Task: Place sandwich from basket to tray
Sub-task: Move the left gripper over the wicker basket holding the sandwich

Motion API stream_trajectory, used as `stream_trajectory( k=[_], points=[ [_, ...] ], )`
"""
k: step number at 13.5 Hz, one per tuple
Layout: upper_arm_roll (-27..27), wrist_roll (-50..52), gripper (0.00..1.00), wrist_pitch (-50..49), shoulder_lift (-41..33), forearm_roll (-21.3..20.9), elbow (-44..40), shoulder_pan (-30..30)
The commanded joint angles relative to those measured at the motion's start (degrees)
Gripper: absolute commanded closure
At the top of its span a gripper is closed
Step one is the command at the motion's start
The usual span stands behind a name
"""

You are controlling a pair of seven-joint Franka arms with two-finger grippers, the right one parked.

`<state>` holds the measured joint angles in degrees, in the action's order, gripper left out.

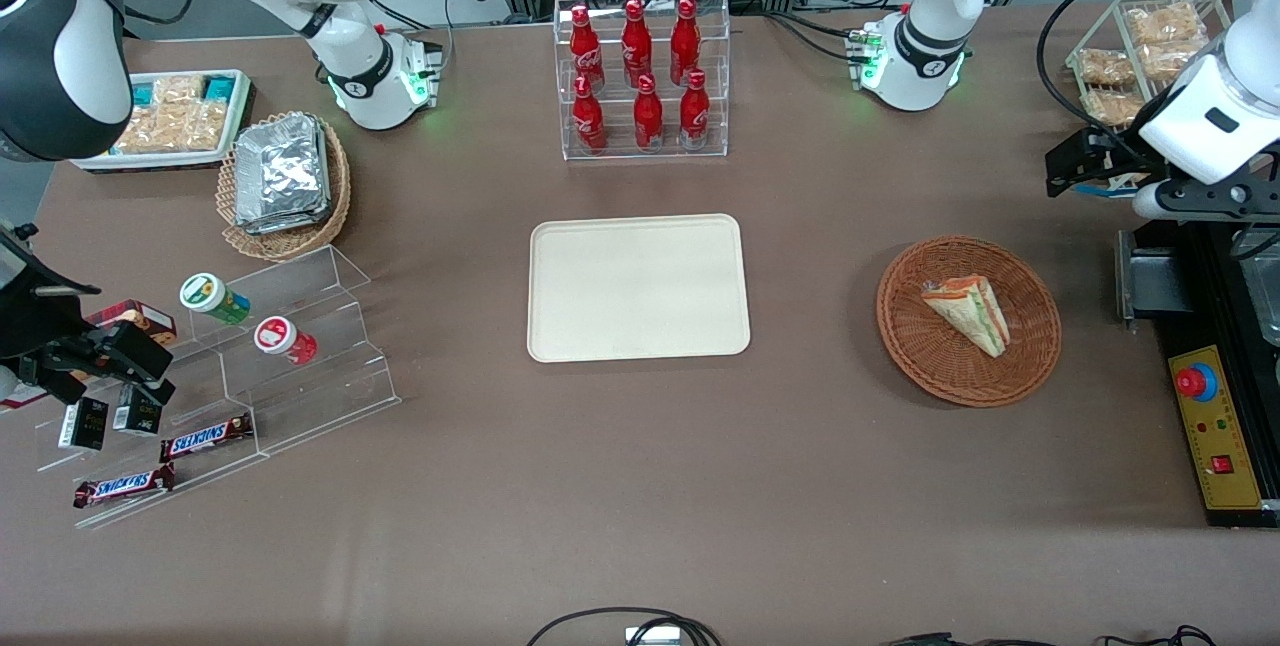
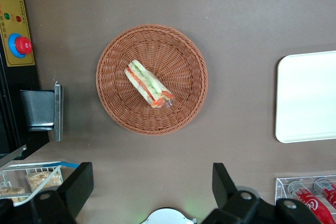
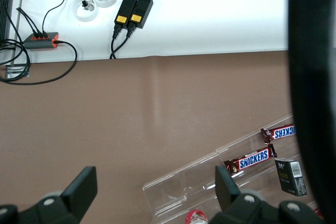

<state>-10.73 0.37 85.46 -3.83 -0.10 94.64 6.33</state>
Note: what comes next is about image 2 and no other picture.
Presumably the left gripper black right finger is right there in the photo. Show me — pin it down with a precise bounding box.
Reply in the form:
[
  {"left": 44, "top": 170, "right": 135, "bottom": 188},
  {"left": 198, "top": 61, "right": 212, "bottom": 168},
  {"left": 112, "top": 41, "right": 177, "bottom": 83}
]
[{"left": 201, "top": 162, "right": 322, "bottom": 224}]

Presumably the clear acrylic bottle rack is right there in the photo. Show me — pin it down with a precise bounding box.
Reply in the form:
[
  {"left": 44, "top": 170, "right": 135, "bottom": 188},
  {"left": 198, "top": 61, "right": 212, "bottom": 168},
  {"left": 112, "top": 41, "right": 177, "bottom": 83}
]
[{"left": 275, "top": 174, "right": 336, "bottom": 210}]

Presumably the clear bag of crackers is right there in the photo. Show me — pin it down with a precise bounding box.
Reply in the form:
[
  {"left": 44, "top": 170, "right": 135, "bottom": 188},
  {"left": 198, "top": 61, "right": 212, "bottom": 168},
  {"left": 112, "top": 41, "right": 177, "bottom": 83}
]
[
  {"left": 25, "top": 170, "right": 64, "bottom": 192},
  {"left": 0, "top": 186, "right": 27, "bottom": 204}
]

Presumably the aluminium profile bar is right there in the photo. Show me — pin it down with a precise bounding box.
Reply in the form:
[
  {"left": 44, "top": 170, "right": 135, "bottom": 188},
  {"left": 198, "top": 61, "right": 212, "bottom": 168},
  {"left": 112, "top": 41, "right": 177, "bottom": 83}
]
[{"left": 0, "top": 144, "right": 28, "bottom": 168}]

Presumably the round brown wicker basket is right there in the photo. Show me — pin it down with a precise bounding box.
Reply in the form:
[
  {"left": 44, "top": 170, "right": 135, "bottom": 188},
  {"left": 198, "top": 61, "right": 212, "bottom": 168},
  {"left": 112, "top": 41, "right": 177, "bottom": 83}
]
[{"left": 96, "top": 24, "right": 209, "bottom": 136}]

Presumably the red emergency stop button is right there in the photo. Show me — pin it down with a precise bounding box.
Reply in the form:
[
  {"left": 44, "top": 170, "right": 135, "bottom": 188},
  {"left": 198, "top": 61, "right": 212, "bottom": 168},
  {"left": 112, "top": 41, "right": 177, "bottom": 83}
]
[{"left": 7, "top": 33, "right": 33, "bottom": 58}]

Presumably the red cola bottle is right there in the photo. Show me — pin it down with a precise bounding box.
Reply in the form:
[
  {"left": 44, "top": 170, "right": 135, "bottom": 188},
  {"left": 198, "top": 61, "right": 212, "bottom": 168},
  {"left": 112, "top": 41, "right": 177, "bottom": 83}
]
[
  {"left": 313, "top": 177, "right": 336, "bottom": 209},
  {"left": 287, "top": 180, "right": 329, "bottom": 224}
]

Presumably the cream plastic serving tray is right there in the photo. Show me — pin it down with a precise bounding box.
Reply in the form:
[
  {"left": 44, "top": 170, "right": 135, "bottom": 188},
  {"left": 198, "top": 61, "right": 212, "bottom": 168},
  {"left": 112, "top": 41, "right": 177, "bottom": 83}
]
[{"left": 275, "top": 50, "right": 336, "bottom": 144}]

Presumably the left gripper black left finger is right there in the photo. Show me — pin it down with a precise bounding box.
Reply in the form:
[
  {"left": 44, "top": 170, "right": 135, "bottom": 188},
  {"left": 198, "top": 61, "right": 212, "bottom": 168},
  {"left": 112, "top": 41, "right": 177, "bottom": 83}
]
[{"left": 0, "top": 162, "right": 95, "bottom": 224}]

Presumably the yellow machine control panel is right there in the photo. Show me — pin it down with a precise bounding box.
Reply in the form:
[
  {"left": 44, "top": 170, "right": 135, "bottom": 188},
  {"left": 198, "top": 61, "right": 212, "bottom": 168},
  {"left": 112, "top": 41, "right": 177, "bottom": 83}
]
[{"left": 0, "top": 0, "right": 36, "bottom": 67}]

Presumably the black sealing machine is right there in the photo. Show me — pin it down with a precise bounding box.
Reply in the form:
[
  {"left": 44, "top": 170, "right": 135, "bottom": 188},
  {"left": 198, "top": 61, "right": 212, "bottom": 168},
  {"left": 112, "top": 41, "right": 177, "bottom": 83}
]
[{"left": 0, "top": 0, "right": 64, "bottom": 161}]

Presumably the grey metal machine end plate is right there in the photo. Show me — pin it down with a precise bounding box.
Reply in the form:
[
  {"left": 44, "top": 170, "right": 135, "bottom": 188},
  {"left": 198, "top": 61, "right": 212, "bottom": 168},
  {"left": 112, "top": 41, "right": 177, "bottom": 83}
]
[{"left": 54, "top": 83, "right": 64, "bottom": 142}]

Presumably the plastic-wrapped triangle sandwich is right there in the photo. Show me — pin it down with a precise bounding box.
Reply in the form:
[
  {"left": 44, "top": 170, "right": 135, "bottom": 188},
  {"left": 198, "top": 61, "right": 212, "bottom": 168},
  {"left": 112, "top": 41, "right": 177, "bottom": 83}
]
[{"left": 123, "top": 59, "right": 175, "bottom": 109}]

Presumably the white wire snack rack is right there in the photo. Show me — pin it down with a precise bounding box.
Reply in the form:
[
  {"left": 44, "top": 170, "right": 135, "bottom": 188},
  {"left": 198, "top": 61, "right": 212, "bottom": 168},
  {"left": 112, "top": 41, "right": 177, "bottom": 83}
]
[{"left": 0, "top": 161, "right": 65, "bottom": 206}]

